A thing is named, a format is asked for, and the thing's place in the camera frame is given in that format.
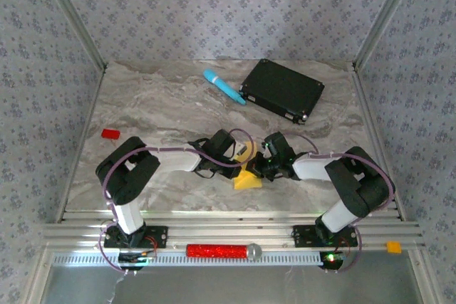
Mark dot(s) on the yellow paper sheet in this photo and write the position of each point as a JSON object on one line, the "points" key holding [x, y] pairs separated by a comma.
{"points": [[246, 182]]}

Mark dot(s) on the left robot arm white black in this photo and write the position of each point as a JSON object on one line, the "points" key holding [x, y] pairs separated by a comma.
{"points": [[124, 213]]}

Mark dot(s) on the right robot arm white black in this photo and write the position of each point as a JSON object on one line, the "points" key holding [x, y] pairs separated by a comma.
{"points": [[313, 168]]}

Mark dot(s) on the black hard case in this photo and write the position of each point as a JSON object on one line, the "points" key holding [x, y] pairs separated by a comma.
{"points": [[281, 90]]}

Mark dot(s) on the red glitter microphone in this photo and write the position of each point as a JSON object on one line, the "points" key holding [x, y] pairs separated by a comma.
{"points": [[217, 251]]}

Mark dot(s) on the blue cylinder stick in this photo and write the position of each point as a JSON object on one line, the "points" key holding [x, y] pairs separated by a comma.
{"points": [[222, 85]]}

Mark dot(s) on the black controller board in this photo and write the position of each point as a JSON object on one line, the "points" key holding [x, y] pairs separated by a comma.
{"points": [[335, 258], [133, 257]]}

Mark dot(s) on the small red block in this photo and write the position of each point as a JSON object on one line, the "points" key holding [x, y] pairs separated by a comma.
{"points": [[110, 134]]}

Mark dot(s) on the small orange block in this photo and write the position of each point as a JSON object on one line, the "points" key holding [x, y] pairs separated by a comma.
{"points": [[394, 247]]}

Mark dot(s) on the aluminium base frame rail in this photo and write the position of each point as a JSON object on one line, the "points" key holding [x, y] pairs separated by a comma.
{"points": [[231, 230]]}

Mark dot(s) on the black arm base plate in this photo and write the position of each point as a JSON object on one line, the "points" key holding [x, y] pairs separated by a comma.
{"points": [[302, 237], [161, 237]]}

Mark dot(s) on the aluminium side rail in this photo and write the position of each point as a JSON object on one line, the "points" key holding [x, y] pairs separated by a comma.
{"points": [[377, 140], [83, 142]]}

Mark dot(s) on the aluminium frame leg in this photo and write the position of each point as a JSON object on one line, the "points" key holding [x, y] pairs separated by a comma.
{"points": [[423, 279], [38, 279]]}

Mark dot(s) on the aluminium corner post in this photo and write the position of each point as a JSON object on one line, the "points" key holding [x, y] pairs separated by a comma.
{"points": [[384, 15], [73, 15]]}

